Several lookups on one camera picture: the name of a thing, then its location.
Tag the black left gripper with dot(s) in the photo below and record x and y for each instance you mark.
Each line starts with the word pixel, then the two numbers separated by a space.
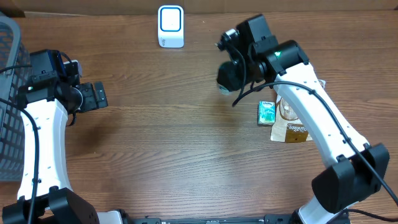
pixel 91 102

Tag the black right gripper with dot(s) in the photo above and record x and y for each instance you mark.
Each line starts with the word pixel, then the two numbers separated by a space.
pixel 231 78

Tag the green lidded jar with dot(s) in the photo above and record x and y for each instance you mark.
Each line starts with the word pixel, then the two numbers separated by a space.
pixel 223 90

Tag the teal white small packet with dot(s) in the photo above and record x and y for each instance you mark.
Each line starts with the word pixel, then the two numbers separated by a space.
pixel 266 113

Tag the brown white snack pouch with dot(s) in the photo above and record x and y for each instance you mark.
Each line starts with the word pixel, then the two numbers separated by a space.
pixel 287 128

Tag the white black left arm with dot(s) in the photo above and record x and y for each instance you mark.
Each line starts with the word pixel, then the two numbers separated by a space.
pixel 45 195

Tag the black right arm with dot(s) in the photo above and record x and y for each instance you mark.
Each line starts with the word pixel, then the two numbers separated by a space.
pixel 354 169

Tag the white barcode scanner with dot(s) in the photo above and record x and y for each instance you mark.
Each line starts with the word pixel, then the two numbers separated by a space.
pixel 170 26

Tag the brown cardboard backboard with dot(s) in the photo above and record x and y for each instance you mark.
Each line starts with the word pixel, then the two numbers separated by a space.
pixel 131 7

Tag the dark grey plastic basket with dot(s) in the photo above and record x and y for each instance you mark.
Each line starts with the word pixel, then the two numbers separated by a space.
pixel 13 53

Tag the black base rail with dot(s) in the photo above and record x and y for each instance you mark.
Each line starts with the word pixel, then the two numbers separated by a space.
pixel 211 221

